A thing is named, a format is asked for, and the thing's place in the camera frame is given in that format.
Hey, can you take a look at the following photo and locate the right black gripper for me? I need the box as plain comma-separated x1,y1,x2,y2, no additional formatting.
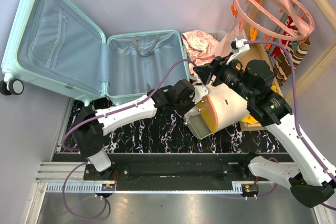
193,51,255,102

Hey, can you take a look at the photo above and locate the cream pink-print cloth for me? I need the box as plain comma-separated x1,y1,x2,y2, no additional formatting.
181,29,224,66

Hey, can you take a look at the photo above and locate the white round drum box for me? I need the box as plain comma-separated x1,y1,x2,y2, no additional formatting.
184,84,249,140

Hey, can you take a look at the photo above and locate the light blue hard-shell suitcase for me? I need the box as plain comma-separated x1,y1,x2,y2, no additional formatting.
1,0,190,105

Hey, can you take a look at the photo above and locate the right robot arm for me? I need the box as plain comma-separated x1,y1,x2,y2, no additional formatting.
193,57,335,208

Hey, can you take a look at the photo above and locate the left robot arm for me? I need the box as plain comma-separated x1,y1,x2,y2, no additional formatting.
71,79,208,180

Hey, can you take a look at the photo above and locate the translucent pink plastic bag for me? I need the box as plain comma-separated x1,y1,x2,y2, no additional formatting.
214,25,247,57

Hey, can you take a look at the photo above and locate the white perforated plastic basket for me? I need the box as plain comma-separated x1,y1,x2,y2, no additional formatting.
183,28,228,80

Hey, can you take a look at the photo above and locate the black marble pattern mat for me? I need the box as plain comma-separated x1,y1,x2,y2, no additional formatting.
52,42,302,155

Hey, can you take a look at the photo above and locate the wooden tray base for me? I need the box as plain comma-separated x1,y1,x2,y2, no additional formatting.
236,38,284,132

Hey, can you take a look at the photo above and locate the yellow cloth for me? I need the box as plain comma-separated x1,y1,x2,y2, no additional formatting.
241,85,279,125

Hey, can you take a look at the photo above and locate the brown striped cloth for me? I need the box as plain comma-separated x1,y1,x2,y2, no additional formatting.
271,37,311,87

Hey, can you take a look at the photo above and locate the pink round clip hanger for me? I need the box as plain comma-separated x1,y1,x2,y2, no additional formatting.
232,0,315,42

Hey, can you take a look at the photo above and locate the red cloth item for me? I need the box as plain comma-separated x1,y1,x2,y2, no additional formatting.
269,14,300,58

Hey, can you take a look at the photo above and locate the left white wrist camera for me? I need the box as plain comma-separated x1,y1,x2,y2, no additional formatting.
192,85,210,104

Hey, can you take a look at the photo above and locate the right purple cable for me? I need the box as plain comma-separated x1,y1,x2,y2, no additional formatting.
244,40,336,210

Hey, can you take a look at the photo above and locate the purple cable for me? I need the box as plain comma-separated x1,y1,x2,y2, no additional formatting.
244,40,336,210
61,59,197,219

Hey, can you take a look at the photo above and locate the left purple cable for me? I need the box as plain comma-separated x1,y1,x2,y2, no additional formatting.
61,59,197,219

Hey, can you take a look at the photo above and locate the wooden hanger rack frame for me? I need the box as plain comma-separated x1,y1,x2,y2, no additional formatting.
257,0,335,105

